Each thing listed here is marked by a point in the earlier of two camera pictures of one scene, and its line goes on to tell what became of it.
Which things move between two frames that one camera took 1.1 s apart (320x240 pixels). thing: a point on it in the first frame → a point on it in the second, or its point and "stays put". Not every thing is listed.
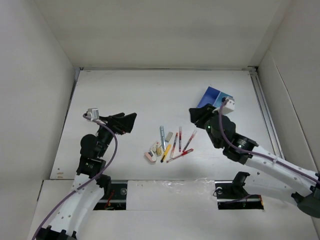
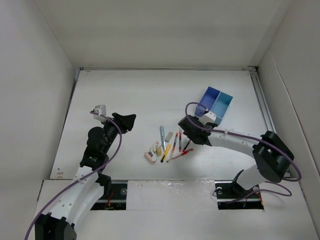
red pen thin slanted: x=189 y=141 stays put
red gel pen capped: x=183 y=153 stays put
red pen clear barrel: x=174 y=144 stays put
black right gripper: x=201 y=114 → x=189 y=136
